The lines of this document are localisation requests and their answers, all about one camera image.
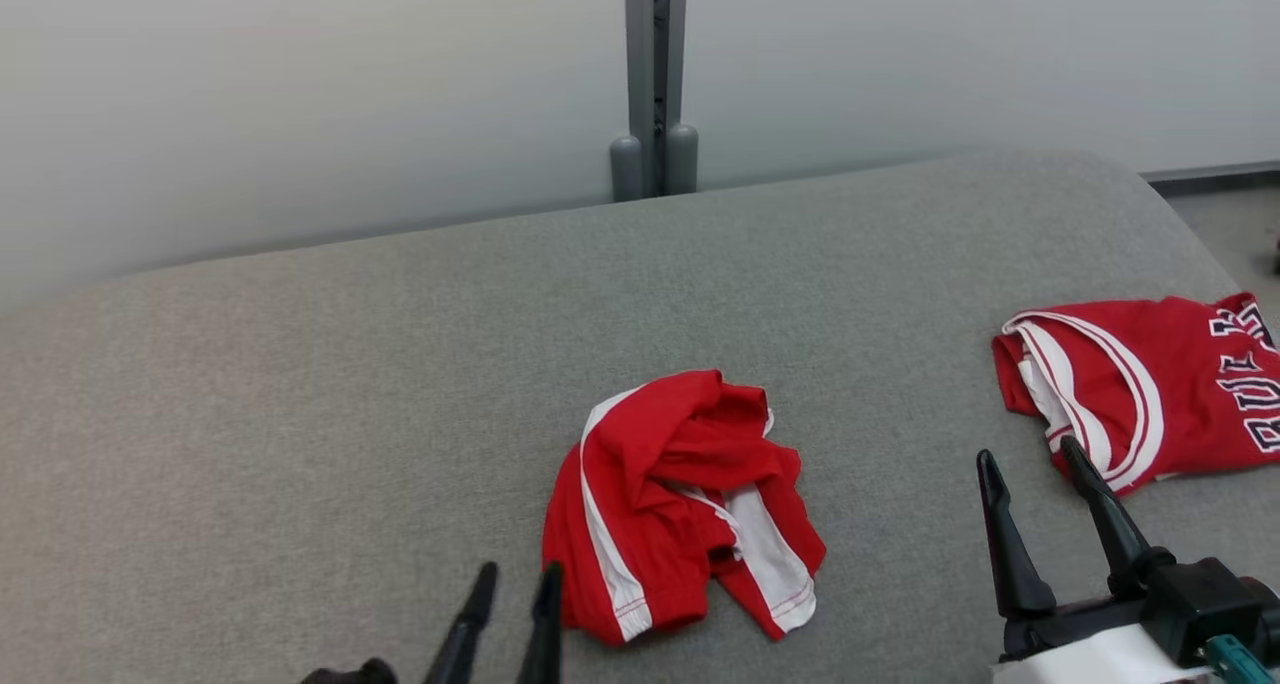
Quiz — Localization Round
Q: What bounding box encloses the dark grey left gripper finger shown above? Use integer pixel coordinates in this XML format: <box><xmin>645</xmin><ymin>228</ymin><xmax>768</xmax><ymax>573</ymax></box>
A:
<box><xmin>425</xmin><ymin>562</ymin><xmax>498</xmax><ymax>684</ymax></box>
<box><xmin>518</xmin><ymin>562</ymin><xmax>564</xmax><ymax>684</ymax></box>

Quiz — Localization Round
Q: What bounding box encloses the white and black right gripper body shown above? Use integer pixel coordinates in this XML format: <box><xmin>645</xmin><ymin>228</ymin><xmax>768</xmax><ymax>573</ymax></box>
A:
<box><xmin>990</xmin><ymin>596</ymin><xmax>1216</xmax><ymax>684</ymax></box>

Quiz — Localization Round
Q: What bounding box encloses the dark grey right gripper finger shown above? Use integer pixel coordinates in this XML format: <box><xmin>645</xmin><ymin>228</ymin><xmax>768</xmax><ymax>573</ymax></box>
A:
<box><xmin>1062</xmin><ymin>437</ymin><xmax>1176</xmax><ymax>597</ymax></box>
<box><xmin>977</xmin><ymin>451</ymin><xmax>1058</xmax><ymax>620</ymax></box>

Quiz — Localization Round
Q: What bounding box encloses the red basketball jersey white trim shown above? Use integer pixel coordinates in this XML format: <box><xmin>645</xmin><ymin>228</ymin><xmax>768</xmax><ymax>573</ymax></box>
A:
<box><xmin>992</xmin><ymin>292</ymin><xmax>1280</xmax><ymax>497</ymax></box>

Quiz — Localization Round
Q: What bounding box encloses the red shorts white side stripe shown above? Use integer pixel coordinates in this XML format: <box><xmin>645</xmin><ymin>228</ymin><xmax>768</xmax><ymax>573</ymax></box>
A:
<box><xmin>542</xmin><ymin>369</ymin><xmax>828</xmax><ymax>647</ymax></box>

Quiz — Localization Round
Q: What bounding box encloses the dark grey wall baseboard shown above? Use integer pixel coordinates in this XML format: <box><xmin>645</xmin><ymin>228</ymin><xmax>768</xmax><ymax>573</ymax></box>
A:
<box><xmin>1143</xmin><ymin>161</ymin><xmax>1280</xmax><ymax>187</ymax></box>

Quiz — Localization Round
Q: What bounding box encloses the grey round post cap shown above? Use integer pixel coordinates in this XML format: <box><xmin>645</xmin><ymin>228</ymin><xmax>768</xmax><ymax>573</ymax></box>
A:
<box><xmin>664</xmin><ymin>124</ymin><xmax>699</xmax><ymax>197</ymax></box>
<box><xmin>610</xmin><ymin>136</ymin><xmax>644</xmax><ymax>203</ymax></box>

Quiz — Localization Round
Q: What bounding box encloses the grey metal wall post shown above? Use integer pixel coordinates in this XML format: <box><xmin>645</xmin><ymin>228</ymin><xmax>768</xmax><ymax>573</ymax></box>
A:
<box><xmin>624</xmin><ymin>0</ymin><xmax>689</xmax><ymax>200</ymax></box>

